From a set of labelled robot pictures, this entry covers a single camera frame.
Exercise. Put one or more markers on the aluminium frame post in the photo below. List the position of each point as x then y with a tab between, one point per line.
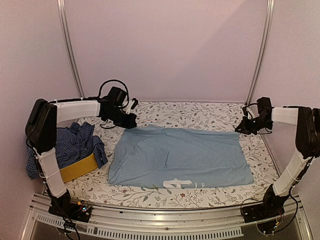
61	7
270	4

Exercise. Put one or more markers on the light blue t-shirt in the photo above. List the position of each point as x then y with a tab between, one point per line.
154	156

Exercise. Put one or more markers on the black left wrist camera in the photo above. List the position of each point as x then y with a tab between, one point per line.
117	96

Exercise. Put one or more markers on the blue checkered shirt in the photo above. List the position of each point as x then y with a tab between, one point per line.
70	148

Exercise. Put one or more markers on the floral patterned table cloth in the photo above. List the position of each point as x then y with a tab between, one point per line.
94	186

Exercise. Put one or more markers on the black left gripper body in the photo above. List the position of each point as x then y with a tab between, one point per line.
117	117

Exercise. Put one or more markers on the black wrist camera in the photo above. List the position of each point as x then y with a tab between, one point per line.
117	96
263	103

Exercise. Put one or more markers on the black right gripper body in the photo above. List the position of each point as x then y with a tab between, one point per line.
258	124

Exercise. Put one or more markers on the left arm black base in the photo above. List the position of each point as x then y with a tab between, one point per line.
78	211

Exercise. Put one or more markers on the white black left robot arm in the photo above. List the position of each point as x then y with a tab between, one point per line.
41	129

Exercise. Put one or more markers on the dark blue garment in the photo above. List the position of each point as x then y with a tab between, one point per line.
74	128

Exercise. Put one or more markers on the yellow laundry basket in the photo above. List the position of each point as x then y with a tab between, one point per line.
79	168

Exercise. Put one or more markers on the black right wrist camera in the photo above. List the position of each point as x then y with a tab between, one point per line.
263	103

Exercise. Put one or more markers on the left aluminium frame post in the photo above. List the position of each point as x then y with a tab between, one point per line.
61	7

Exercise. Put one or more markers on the right aluminium frame post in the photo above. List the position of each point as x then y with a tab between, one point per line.
270	4

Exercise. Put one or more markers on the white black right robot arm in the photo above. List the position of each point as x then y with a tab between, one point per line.
307	143

